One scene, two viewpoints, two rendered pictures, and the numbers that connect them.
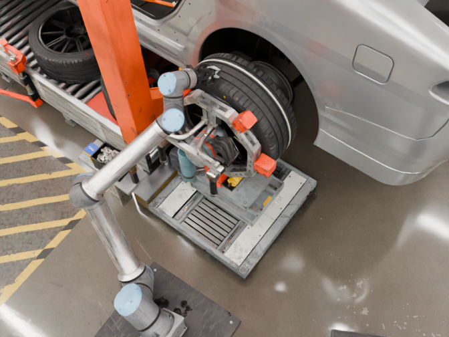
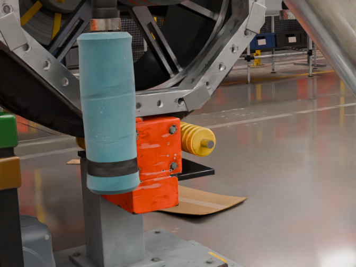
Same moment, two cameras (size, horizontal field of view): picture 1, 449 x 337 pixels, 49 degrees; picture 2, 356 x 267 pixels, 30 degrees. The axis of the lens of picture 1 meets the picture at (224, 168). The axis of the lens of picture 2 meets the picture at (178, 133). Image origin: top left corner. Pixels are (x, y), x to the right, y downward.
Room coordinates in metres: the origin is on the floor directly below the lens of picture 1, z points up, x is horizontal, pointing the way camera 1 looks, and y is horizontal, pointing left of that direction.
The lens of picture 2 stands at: (1.02, 1.18, 0.78)
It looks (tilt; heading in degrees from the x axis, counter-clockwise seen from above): 11 degrees down; 291
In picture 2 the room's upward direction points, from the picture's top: 2 degrees counter-clockwise
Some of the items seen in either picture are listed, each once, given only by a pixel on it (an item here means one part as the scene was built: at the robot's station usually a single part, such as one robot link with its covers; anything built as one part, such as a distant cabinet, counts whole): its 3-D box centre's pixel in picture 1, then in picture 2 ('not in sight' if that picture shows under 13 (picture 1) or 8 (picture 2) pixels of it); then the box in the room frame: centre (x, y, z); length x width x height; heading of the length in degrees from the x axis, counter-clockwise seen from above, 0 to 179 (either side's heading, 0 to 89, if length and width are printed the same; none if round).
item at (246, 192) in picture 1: (234, 167); (113, 221); (1.65, -0.07, 0.32); 0.40 x 0.30 x 0.28; 51
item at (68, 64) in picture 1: (77, 41); not in sight; (2.77, 1.05, 0.39); 0.66 x 0.66 x 0.24
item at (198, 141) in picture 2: (244, 168); (172, 133); (1.52, -0.11, 0.51); 0.29 x 0.06 x 0.06; 141
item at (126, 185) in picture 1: (112, 166); not in sight; (1.62, 0.68, 0.44); 0.43 x 0.17 x 0.03; 51
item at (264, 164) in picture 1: (264, 165); not in sight; (1.33, -0.20, 0.85); 0.09 x 0.08 x 0.07; 51
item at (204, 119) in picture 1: (182, 121); not in sight; (1.49, 0.20, 1.03); 0.19 x 0.18 x 0.11; 141
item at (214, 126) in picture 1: (214, 140); not in sight; (1.36, 0.04, 1.03); 0.19 x 0.18 x 0.11; 141
